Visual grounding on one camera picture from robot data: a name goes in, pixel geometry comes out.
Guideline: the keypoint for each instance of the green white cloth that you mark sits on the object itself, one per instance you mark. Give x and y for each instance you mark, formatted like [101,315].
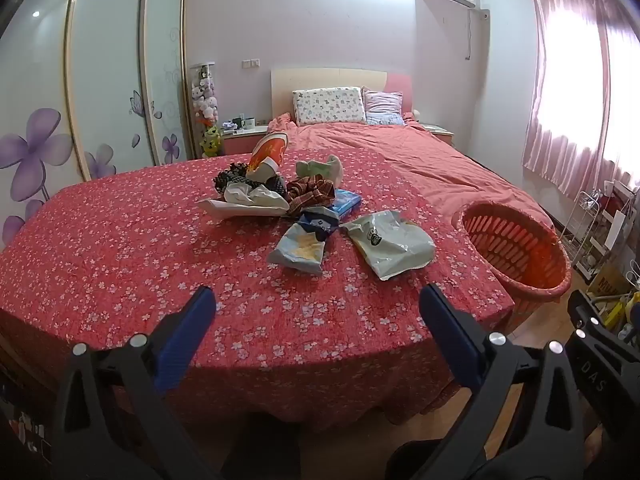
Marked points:
[325,167]

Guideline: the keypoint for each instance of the red plaid cloth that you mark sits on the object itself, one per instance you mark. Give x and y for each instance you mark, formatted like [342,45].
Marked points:
[312,192]

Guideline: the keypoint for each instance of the blue tissue pack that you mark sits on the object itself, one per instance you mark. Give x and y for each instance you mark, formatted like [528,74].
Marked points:
[348,202]

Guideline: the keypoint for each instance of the white printed pillow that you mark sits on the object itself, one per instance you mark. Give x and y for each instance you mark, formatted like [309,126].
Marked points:
[327,105]

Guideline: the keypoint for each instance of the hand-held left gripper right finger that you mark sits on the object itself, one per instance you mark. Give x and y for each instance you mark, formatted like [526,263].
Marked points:
[450,335]

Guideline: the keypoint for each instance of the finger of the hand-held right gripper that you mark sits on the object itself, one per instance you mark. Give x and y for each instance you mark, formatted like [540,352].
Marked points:
[600,365]

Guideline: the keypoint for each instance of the green plush toy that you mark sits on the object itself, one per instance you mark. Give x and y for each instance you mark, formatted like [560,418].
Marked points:
[211,142]

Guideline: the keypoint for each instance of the coral bed duvet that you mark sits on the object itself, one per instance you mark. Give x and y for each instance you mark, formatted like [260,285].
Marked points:
[400,155]

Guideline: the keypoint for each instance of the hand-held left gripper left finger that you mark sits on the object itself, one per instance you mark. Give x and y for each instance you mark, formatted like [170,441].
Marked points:
[185,335]

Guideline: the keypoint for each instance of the white plastic bag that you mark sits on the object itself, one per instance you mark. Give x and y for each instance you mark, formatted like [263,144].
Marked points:
[390,247]

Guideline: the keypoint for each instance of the red floral tablecloth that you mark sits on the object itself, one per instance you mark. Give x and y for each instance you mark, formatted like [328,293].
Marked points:
[150,260]

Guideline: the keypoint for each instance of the black white patterned cloth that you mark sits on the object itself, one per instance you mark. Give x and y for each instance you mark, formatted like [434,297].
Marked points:
[227,177]

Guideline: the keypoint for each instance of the brown cardboard box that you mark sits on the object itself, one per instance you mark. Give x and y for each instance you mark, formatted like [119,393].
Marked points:
[607,280]

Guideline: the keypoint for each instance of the yellow bottle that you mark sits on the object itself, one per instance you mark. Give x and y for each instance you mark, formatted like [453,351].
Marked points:
[627,308]

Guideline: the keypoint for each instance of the cream and pink headboard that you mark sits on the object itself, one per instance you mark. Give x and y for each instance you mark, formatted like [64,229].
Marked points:
[325,77]

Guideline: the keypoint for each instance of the pale blue snack packet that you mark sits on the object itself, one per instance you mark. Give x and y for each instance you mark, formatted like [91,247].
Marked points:
[302,245]

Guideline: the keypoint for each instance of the orange plastic basket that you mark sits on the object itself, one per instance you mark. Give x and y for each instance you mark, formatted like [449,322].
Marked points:
[515,255]

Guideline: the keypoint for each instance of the floral sliding door wardrobe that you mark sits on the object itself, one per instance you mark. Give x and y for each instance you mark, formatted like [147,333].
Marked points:
[110,75]

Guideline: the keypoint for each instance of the white mug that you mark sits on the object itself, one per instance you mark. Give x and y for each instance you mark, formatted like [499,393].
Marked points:
[248,122]

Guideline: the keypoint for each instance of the clear plush toy tube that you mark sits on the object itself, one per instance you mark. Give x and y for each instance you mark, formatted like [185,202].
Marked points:
[205,95]

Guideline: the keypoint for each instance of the pink curtain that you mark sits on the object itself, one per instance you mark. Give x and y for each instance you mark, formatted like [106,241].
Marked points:
[570,110]

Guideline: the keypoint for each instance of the pink striped pillow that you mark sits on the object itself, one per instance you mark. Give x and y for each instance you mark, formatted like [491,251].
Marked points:
[382,107]

